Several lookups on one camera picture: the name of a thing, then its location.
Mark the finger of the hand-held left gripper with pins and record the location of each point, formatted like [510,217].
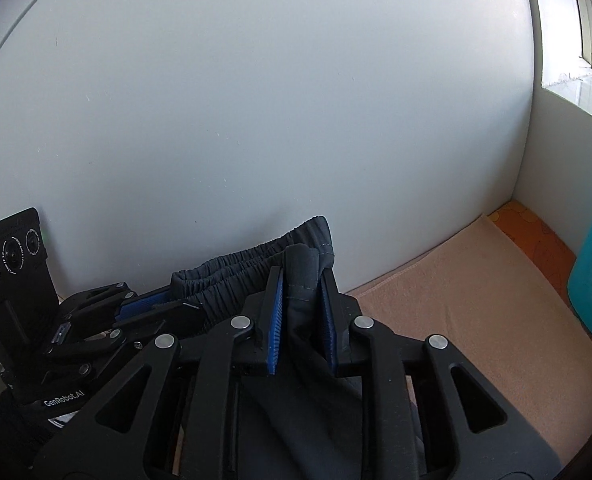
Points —
[166,320]
[141,305]

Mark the black pants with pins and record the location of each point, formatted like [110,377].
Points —
[306,425]

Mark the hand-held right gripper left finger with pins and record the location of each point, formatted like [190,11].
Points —
[274,325]

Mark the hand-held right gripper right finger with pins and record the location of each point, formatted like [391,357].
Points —
[328,325]

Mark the white board panel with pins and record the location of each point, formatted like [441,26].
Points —
[226,110]

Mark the beige towel mat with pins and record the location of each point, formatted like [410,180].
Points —
[476,310]

